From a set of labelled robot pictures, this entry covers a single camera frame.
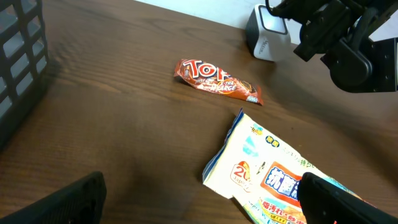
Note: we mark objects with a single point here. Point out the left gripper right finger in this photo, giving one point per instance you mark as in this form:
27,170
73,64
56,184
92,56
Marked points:
322,202

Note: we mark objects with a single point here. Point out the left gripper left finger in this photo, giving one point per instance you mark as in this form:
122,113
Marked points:
81,202

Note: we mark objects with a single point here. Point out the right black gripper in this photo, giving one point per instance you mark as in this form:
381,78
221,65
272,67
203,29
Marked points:
325,22

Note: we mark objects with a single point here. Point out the yellow chips bag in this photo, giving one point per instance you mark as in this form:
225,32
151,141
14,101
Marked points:
262,172

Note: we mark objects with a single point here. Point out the red Top chocolate bar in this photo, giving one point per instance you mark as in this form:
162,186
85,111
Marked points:
208,77

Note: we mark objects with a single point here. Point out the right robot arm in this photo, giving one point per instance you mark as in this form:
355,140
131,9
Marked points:
373,67

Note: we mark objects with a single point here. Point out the white barcode scanner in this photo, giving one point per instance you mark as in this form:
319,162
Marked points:
267,36

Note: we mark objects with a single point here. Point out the grey plastic basket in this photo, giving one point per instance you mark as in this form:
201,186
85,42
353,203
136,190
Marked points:
24,60

